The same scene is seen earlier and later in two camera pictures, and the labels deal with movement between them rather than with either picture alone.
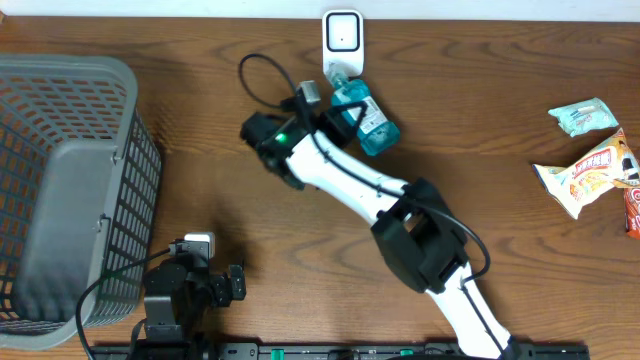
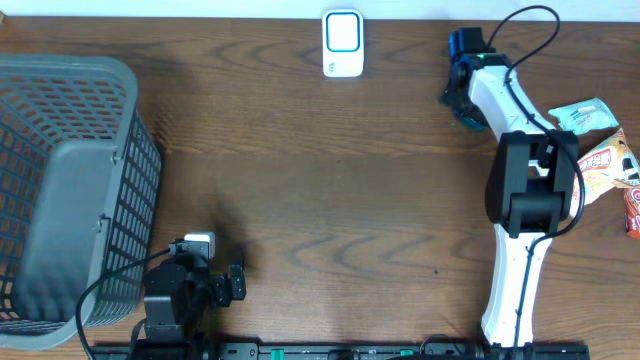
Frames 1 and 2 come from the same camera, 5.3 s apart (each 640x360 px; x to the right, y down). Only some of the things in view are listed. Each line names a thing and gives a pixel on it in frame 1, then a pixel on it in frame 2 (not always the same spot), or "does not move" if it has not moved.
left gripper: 221,289 does not move
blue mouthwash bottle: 353,104 to 471,123
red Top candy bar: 631,198 does not move
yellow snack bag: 583,181 does not move
